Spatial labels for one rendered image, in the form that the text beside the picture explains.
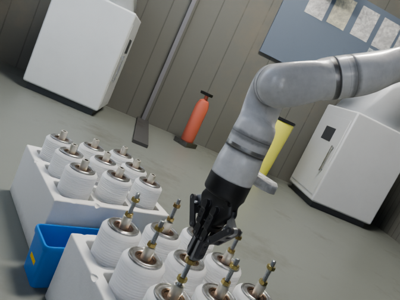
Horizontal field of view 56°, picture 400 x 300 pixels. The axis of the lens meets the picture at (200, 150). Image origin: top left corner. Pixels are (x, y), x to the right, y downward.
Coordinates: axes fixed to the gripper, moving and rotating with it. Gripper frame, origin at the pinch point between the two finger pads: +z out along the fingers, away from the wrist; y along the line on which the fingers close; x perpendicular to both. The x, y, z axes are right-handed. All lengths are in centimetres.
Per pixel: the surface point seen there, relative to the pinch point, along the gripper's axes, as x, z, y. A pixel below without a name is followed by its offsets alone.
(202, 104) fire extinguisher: 169, -6, -233
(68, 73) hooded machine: 53, 12, -251
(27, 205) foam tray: -8, 29, -64
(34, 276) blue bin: -10.2, 32.7, -34.8
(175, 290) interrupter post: -0.9, 8.6, 0.6
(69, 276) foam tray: -7.7, 24.4, -23.9
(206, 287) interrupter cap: 10.2, 10.4, -2.4
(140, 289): -1.5, 14.8, -7.4
